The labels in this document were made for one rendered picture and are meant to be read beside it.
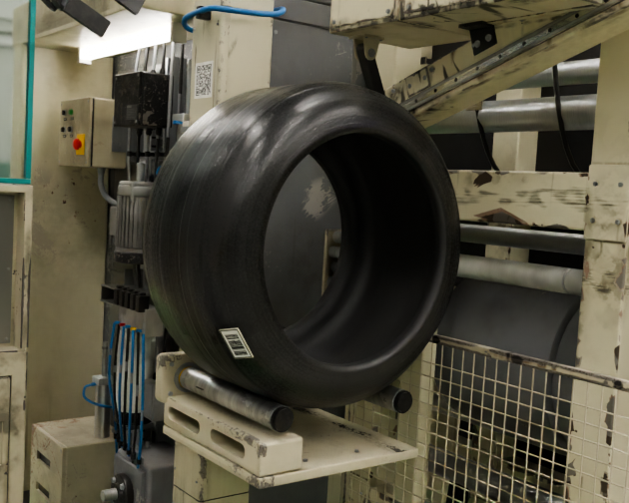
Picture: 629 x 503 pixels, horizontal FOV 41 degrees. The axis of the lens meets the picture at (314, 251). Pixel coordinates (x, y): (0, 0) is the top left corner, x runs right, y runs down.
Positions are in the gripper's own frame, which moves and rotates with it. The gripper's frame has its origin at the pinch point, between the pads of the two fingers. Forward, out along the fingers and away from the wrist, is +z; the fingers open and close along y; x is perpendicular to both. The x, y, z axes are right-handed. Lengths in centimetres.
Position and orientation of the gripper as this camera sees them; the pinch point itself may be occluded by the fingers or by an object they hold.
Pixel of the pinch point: (116, 14)
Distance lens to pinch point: 134.5
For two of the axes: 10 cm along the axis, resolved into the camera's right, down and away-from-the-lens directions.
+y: 5.7, -0.3, -8.2
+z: 7.3, 4.8, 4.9
